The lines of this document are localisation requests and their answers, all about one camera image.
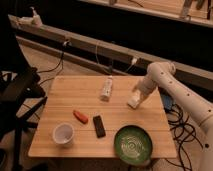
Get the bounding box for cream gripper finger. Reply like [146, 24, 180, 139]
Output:
[133, 85, 149, 104]

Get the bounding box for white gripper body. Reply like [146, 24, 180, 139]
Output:
[137, 76, 157, 94]

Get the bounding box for white sponge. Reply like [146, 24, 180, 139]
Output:
[127, 94, 141, 109]

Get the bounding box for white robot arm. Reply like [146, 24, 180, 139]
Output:
[128, 62, 213, 171]

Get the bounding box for green ceramic plate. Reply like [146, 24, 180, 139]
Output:
[114, 125, 153, 166]

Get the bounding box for blue box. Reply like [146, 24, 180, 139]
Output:
[161, 94, 173, 110]

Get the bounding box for white tube bottle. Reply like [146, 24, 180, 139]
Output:
[100, 76, 113, 101]

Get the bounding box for black rectangular bar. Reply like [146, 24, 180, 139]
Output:
[93, 116, 106, 138]

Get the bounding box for orange carrot toy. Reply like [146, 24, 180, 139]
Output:
[73, 110, 88, 124]

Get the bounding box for wooden table board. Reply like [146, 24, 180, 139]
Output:
[28, 76, 177, 158]

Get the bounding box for black chair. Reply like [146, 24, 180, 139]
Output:
[0, 68, 47, 171]

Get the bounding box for white spray bottle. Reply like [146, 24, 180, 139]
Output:
[31, 7, 43, 27]

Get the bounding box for white plug with cable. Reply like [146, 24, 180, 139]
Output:
[124, 57, 138, 73]

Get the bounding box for black floor cables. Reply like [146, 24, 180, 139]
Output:
[164, 103, 208, 171]

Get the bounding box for white plug black cable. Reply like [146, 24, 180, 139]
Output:
[36, 39, 72, 86]

